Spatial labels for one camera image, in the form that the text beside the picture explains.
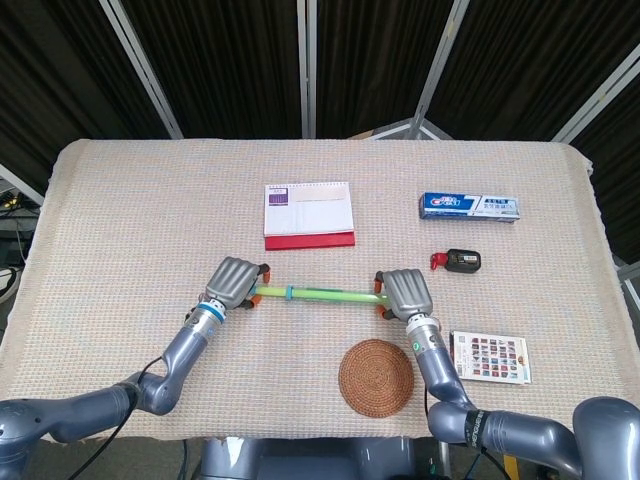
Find beige woven tablecloth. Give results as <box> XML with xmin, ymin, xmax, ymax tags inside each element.
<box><xmin>0</xmin><ymin>137</ymin><xmax>640</xmax><ymax>447</ymax></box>

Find round brown woven coaster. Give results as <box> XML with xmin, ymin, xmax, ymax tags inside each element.
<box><xmin>337</xmin><ymin>338</ymin><xmax>416</xmax><ymax>417</ymax></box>

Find grey robot torso base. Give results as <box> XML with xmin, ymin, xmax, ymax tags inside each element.
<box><xmin>198</xmin><ymin>435</ymin><xmax>432</xmax><ymax>480</ymax></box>

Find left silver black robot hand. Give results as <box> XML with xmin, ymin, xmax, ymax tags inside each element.
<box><xmin>201</xmin><ymin>256</ymin><xmax>274</xmax><ymax>321</ymax></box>

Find printed card pack box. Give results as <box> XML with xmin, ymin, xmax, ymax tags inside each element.
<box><xmin>448</xmin><ymin>329</ymin><xmax>533</xmax><ymax>386</ymax></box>

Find green blue water pump tube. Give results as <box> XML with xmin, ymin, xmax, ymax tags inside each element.
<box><xmin>283</xmin><ymin>284</ymin><xmax>390</xmax><ymax>306</ymax></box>

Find small black bottle red cap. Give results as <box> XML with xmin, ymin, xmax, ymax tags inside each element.
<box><xmin>429</xmin><ymin>247</ymin><xmax>483</xmax><ymax>274</ymax></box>

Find white desk calendar red base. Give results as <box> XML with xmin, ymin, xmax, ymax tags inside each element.
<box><xmin>262</xmin><ymin>181</ymin><xmax>358</xmax><ymax>252</ymax></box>

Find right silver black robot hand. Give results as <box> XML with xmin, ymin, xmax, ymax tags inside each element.
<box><xmin>372</xmin><ymin>268</ymin><xmax>435</xmax><ymax>322</ymax></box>

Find white shoe on floor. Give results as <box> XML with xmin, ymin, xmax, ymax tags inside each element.
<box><xmin>0</xmin><ymin>267</ymin><xmax>21</xmax><ymax>303</ymax></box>

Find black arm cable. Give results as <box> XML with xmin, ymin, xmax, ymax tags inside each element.
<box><xmin>68</xmin><ymin>353</ymin><xmax>167</xmax><ymax>480</ymax></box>

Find dark folding screen panel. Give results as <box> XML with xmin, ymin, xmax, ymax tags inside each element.
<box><xmin>314</xmin><ymin>0</ymin><xmax>457</xmax><ymax>140</ymax></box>
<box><xmin>423</xmin><ymin>0</ymin><xmax>640</xmax><ymax>143</ymax></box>
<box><xmin>119</xmin><ymin>0</ymin><xmax>307</xmax><ymax>140</ymax></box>
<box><xmin>0</xmin><ymin>0</ymin><xmax>171</xmax><ymax>181</ymax></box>

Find blue white toothpaste box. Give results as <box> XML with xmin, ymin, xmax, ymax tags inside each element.
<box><xmin>417</xmin><ymin>191</ymin><xmax>521</xmax><ymax>225</ymax></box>

